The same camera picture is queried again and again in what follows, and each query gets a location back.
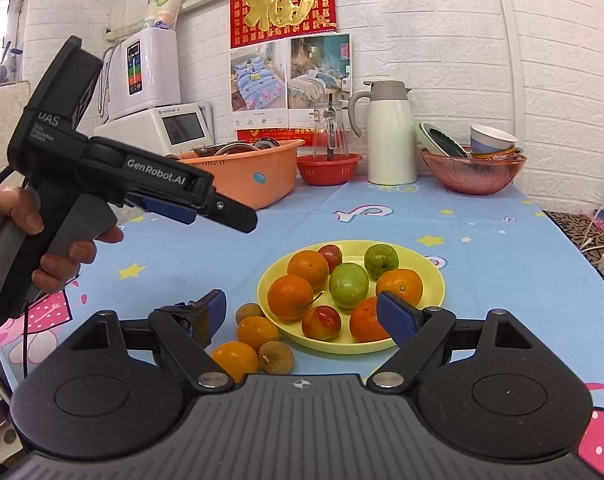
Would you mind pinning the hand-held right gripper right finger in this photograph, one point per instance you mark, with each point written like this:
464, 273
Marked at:
396, 317

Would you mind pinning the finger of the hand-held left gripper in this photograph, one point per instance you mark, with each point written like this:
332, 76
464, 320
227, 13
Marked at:
232, 215
167, 209

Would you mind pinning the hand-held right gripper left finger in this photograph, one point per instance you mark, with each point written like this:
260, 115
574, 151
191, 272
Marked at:
214, 310

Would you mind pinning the orange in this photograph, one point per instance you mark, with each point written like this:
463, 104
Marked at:
234, 360
364, 322
257, 332
308, 269
290, 296
404, 285

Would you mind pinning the brown longan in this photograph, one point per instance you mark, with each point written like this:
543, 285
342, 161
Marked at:
249, 312
276, 356

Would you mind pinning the green apple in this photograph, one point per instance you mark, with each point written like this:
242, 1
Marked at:
349, 285
381, 260

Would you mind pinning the yellow plastic plate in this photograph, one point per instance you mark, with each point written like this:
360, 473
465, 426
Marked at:
342, 346

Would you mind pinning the red plum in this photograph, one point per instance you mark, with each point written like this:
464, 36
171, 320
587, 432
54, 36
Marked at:
330, 256
321, 322

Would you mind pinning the person's left hand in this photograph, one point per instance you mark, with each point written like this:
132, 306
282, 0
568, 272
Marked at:
12, 205

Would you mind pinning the stainless steel bowl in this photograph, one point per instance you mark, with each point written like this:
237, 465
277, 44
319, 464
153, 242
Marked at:
265, 143
224, 150

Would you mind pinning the orange plastic basin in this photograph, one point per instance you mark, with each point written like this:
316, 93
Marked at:
282, 170

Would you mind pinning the white appliance with screen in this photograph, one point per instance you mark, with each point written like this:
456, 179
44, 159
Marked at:
147, 125

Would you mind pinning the blue printed tablecloth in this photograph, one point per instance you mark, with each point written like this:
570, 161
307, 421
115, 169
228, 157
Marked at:
481, 270

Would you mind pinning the red plastic basket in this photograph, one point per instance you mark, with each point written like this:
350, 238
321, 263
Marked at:
327, 172

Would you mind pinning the white water purifier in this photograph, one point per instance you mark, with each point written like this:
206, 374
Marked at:
152, 70

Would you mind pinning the clear glass pitcher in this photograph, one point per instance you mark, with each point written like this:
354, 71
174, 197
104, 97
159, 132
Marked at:
327, 130

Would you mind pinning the window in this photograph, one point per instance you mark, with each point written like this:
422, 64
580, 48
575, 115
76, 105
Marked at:
2, 25

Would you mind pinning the copper coloured bowl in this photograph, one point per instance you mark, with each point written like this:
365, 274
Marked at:
471, 175

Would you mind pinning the white thermos jug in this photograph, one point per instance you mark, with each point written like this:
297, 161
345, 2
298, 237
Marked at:
391, 135

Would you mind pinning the white bowl green inside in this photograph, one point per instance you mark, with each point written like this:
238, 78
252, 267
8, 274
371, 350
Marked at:
444, 142

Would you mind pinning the printed plastic bag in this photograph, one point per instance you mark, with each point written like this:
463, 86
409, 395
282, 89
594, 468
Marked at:
164, 0

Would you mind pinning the leopard print cloth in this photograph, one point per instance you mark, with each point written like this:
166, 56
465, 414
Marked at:
566, 225

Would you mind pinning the white and blue bowl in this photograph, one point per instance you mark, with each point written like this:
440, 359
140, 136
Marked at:
491, 140

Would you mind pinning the patterned rim bowl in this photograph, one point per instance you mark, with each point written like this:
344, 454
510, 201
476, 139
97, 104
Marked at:
516, 154

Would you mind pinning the red wall calendar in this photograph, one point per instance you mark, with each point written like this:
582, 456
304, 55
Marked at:
282, 10

